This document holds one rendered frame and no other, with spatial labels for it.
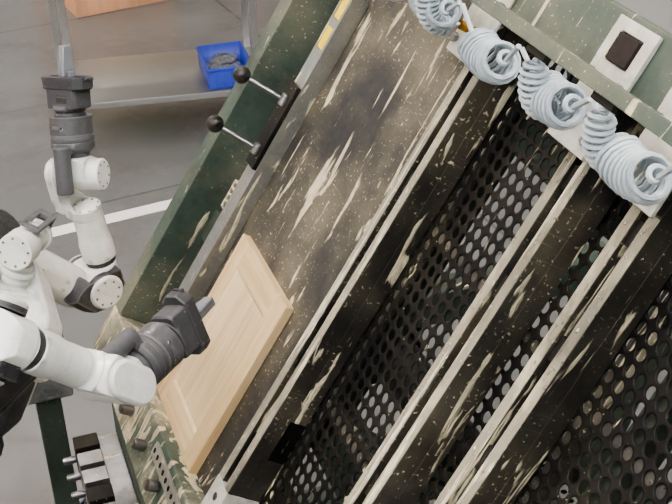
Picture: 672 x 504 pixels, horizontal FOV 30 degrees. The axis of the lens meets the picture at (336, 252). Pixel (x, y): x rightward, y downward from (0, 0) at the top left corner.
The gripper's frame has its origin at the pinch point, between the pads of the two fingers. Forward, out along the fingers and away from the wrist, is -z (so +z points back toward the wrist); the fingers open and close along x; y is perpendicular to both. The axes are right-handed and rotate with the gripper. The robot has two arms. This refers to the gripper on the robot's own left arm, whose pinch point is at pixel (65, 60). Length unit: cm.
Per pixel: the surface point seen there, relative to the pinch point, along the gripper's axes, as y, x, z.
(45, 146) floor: -213, -280, 69
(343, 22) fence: -40, 40, -5
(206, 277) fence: -24, 12, 49
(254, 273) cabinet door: -17, 32, 44
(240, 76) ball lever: -28.1, 21.3, 5.5
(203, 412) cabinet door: -4, 28, 71
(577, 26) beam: 0, 114, -8
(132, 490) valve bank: -1, 7, 92
